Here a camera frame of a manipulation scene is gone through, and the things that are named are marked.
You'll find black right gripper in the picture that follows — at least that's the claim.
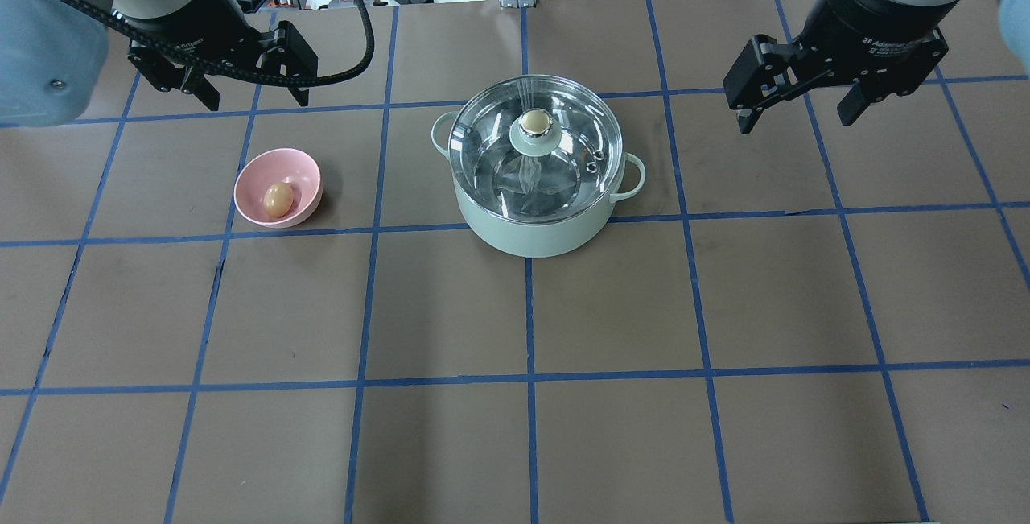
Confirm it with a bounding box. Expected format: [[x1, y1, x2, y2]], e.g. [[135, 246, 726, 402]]
[[723, 0, 949, 134]]

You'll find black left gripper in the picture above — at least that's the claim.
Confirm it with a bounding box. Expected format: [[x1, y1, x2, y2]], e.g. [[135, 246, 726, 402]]
[[113, 0, 319, 112]]

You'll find brown egg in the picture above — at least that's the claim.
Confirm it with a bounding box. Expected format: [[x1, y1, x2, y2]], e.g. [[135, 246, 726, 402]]
[[262, 180, 295, 221]]

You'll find glass pot lid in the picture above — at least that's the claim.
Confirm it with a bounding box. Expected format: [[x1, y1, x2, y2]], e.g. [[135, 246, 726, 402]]
[[431, 74, 628, 225]]

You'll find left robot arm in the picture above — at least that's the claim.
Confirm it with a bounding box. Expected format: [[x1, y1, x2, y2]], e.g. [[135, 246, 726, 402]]
[[1, 0, 319, 126]]

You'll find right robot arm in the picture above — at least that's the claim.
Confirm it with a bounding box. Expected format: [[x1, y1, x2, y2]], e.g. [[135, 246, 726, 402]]
[[723, 0, 1028, 134]]

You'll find pale green cooking pot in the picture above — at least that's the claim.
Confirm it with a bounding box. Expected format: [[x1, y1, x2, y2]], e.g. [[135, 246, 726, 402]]
[[430, 74, 648, 258]]

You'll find pink bowl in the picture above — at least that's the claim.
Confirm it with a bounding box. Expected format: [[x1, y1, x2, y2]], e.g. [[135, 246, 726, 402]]
[[234, 147, 323, 229]]

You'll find brown paper table mat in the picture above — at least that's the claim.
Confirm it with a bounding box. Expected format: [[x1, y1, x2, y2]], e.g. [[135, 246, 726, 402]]
[[2, 0, 1029, 523]]

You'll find black braided cable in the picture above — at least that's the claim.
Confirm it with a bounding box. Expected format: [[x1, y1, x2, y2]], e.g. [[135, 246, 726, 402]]
[[0, 0, 377, 89]]

